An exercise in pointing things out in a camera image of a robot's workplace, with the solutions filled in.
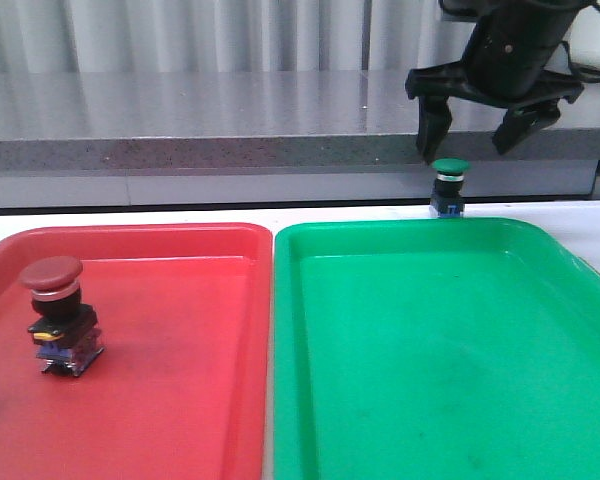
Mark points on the green mushroom push button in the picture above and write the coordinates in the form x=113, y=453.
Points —
x=446, y=199

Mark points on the grey stone counter ledge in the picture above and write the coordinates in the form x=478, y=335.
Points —
x=148, y=139

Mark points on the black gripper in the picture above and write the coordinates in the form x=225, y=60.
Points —
x=503, y=65

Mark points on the red plastic tray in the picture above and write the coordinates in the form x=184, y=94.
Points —
x=179, y=391

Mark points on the green plastic tray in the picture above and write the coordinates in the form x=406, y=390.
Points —
x=434, y=349

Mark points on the red mushroom push button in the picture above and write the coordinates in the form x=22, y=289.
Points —
x=67, y=333

